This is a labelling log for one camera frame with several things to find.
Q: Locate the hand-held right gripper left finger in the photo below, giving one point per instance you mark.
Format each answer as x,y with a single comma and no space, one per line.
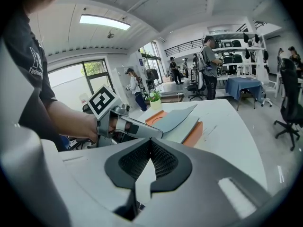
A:
94,174

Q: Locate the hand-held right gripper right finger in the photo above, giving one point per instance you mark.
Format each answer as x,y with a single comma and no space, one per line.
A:
201,174

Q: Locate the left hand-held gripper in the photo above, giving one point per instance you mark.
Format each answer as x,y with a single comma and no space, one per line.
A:
103,102

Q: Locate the book grey cover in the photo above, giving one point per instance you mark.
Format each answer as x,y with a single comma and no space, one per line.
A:
175,117

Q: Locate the person's left forearm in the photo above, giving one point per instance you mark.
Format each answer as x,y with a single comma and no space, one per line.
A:
71,119

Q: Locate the person's left hand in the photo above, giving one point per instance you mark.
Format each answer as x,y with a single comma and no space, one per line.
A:
112,125

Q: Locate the orange book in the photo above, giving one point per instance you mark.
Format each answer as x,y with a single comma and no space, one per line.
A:
156,118

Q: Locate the small potted green plant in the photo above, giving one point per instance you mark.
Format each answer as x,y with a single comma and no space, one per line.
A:
155,99

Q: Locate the wooden step platform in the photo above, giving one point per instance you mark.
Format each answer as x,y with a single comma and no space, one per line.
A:
170,98

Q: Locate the white marble table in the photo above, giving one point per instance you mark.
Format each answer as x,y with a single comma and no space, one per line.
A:
225,131

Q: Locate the grey metal cabinet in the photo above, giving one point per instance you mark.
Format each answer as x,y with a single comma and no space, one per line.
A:
119,84

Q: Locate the rack of dark clothes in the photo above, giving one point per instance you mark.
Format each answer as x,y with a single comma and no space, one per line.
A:
154,74

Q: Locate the black office chair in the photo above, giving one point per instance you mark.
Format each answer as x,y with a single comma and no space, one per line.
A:
193,87
291,98

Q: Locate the large window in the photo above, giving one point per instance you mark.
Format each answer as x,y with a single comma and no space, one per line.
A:
68,84

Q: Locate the black mezzanine railing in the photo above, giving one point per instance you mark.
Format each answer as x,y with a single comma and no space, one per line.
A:
184,46

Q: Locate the blue cloth covered table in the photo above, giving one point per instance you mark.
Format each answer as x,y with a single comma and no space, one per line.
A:
243,85

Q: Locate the white office chair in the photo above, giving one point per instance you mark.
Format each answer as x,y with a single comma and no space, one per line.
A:
268,89

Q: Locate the ceiling light panel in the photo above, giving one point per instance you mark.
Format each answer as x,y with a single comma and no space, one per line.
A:
104,21

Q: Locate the group of black bags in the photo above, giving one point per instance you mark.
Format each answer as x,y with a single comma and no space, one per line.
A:
236,58

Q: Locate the white shelf unit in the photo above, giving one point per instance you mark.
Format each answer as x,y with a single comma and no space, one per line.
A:
236,49

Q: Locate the person's black printed shirt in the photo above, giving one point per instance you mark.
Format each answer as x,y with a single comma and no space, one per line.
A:
23,67

